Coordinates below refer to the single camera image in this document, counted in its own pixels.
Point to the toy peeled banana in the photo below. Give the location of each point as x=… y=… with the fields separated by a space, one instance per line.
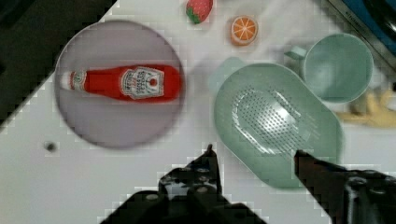
x=371 y=110

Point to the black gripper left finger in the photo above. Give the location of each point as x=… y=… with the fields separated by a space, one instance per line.
x=187 y=195

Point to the green mug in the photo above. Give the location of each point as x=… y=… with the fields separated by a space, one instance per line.
x=337 y=69

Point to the red ketchup bottle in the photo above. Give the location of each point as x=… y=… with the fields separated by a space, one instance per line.
x=139 y=83

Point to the grey round plate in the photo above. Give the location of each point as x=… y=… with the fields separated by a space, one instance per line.
x=108 y=122

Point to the toaster oven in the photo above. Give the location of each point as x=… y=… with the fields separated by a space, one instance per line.
x=375 y=21

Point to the toy orange half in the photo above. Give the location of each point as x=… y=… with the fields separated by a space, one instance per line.
x=244 y=30

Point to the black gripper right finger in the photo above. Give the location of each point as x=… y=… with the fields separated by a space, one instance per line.
x=348 y=196

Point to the toy strawberry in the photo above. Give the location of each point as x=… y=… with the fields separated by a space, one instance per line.
x=198 y=10

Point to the green plastic strainer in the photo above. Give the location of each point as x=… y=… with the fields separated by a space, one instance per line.
x=264 y=113

